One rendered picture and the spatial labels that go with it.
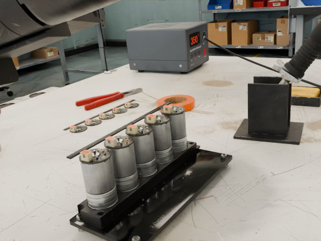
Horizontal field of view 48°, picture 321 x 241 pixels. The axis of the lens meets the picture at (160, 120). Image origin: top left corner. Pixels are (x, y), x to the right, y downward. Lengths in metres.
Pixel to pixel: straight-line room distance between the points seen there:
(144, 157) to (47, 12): 0.16
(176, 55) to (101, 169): 0.51
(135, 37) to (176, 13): 4.84
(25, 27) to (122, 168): 0.14
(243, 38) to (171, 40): 3.96
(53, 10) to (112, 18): 6.21
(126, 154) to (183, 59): 0.48
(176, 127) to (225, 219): 0.11
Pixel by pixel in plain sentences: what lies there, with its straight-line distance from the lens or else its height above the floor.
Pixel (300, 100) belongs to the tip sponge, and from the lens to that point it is 0.56.
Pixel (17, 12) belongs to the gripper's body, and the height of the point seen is 0.92.
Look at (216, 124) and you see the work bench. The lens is 0.49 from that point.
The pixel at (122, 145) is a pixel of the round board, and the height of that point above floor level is 0.81.
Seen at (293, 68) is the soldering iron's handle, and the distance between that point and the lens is 0.42.
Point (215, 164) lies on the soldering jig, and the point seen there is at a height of 0.76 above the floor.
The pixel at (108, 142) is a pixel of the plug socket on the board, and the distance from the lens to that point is 0.29.
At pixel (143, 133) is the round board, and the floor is 0.81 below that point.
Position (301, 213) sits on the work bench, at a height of 0.75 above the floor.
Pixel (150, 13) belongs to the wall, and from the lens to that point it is 5.90.
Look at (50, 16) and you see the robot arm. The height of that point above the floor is 0.92.
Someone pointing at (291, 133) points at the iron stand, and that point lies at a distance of 0.45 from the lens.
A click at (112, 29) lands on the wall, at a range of 6.46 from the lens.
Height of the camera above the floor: 0.93
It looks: 21 degrees down
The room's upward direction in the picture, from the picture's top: 5 degrees counter-clockwise
